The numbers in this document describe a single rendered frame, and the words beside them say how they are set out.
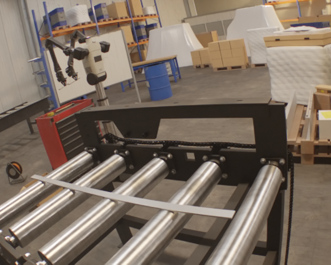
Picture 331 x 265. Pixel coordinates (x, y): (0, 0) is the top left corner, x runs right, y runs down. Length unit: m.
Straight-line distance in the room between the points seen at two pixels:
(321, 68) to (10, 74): 10.87
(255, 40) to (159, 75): 3.95
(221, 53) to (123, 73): 4.33
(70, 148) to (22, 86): 8.76
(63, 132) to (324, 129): 2.97
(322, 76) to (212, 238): 3.60
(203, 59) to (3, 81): 8.33
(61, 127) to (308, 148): 2.83
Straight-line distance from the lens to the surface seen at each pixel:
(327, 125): 2.86
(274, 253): 1.55
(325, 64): 4.29
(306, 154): 2.97
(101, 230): 1.12
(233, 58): 9.52
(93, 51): 3.16
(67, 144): 3.45
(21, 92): 12.01
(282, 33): 4.57
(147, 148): 1.53
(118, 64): 6.25
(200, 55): 11.29
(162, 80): 6.84
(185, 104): 1.29
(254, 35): 9.38
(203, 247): 1.01
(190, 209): 0.97
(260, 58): 9.42
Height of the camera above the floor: 1.49
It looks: 19 degrees down
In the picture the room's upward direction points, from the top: 13 degrees counter-clockwise
